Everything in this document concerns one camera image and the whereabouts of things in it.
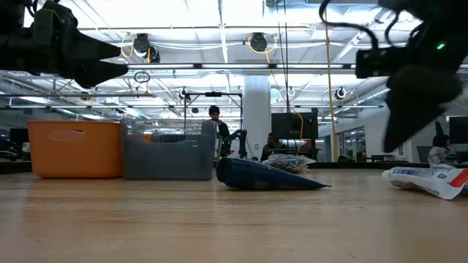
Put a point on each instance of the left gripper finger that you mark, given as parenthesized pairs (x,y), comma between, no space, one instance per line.
(95,49)
(98,73)

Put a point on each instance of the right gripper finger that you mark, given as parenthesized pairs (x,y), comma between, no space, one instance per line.
(413,109)

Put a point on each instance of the white toothpaste tube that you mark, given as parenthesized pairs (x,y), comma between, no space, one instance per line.
(428,182)

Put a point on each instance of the dark blue tube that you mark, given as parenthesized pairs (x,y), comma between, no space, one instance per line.
(256,177)

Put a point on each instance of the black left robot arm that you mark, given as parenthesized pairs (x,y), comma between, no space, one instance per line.
(11,44)

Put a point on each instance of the black background robot arm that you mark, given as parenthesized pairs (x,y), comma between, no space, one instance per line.
(237,140)

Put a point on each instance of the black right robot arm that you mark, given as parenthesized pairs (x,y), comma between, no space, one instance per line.
(431,14)

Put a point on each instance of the black monitor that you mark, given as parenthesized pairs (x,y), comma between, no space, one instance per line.
(459,129)
(294,126)

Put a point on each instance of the person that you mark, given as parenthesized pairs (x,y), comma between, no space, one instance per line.
(215,124)
(438,153)
(272,146)

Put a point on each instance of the orange plastic bin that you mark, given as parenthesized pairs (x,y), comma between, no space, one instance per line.
(73,153)

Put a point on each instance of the grey translucent plastic bin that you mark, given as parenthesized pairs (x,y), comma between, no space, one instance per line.
(168,160)

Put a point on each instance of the black background rig frame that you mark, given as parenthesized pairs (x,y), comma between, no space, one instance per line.
(213,94)

